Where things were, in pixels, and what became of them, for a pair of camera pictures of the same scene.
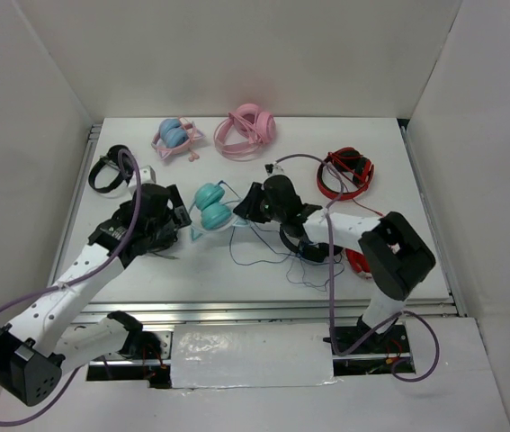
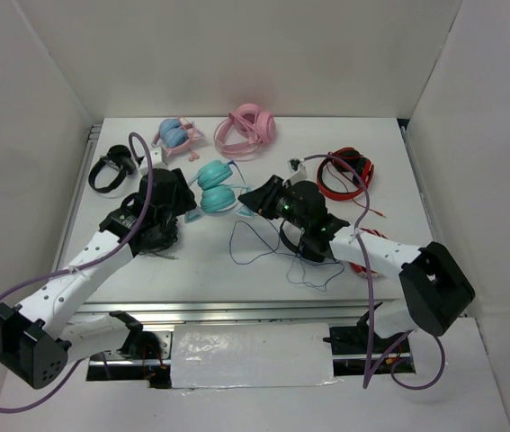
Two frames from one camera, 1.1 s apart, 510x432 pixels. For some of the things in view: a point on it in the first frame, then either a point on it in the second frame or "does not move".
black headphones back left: x=119 y=156 does not move
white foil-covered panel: x=250 y=355 does not move
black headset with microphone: x=154 y=236 does not move
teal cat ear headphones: x=210 y=211 to x=217 y=193
